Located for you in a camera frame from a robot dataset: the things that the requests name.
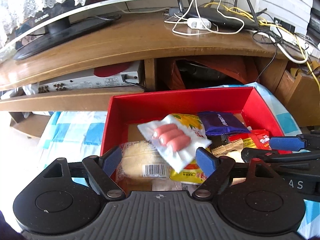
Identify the red table tennis paddle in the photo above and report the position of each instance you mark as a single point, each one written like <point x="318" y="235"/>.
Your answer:
<point x="110" y="70"/>

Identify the white sausage packet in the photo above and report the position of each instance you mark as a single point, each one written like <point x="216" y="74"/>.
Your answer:
<point x="172" y="140"/>

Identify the red yellow gummy packet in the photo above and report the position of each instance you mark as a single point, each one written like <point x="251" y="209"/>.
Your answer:
<point x="260" y="138"/>

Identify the clear rice cracker packet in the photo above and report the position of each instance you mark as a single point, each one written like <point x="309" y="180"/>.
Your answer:
<point x="140" y="157"/>

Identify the blue white checkered tablecloth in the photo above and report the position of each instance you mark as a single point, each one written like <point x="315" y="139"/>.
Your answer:
<point x="75" y="130"/>

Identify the wooden TV stand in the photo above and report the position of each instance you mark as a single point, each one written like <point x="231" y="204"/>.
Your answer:
<point x="125" y="40"/>

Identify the yellow snack packet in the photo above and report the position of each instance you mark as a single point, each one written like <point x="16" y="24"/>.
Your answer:
<point x="190" y="123"/>

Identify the black socket box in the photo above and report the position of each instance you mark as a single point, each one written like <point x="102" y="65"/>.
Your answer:
<point x="285" y="25"/>

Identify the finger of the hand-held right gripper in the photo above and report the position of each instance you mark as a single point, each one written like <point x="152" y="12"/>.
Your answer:
<point x="287" y="143"/>
<point x="275" y="157"/>

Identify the white power strip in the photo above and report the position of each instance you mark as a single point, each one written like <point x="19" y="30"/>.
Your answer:
<point x="287" y="36"/>

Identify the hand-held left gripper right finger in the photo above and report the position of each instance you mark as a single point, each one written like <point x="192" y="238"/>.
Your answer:
<point x="206" y="161"/>

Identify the red cardboard box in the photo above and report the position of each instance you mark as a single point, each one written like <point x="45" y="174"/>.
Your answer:
<point x="175" y="100"/>

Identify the purple biscuit packet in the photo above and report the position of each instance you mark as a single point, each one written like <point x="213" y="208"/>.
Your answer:
<point x="222" y="123"/>

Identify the white power adapter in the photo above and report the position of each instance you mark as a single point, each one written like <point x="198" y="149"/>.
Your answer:
<point x="198" y="23"/>

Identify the black router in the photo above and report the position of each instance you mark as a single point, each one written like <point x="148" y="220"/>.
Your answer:
<point x="225" y="17"/>

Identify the black television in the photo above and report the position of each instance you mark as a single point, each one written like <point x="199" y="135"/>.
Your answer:
<point x="60" y="22"/>

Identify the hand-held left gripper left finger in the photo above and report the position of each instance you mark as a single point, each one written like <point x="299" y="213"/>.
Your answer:
<point x="111" y="161"/>

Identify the brown side box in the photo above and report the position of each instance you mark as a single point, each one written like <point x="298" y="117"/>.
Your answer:
<point x="300" y="97"/>

